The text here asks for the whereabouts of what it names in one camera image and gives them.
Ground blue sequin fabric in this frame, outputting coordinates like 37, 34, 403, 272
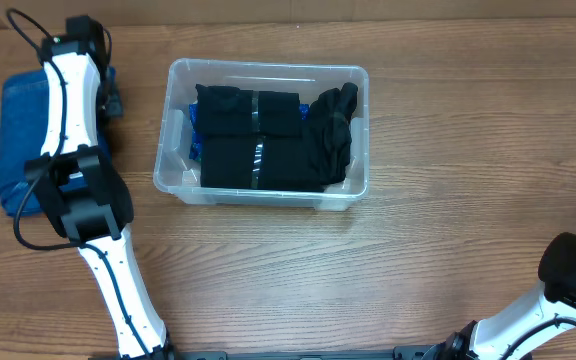
188, 102, 312, 162

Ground black garment with tape strip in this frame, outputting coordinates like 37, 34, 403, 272
200, 136, 323, 192

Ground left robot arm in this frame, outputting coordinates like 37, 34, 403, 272
24, 15, 176, 359

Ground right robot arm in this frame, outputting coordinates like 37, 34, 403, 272
431, 232, 576, 360

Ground folded blue denim jeans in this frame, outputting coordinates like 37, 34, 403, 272
0, 70, 49, 217

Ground clear plastic storage bin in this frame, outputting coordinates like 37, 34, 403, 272
153, 58, 370, 211

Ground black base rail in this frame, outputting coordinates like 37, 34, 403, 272
89, 343, 533, 360

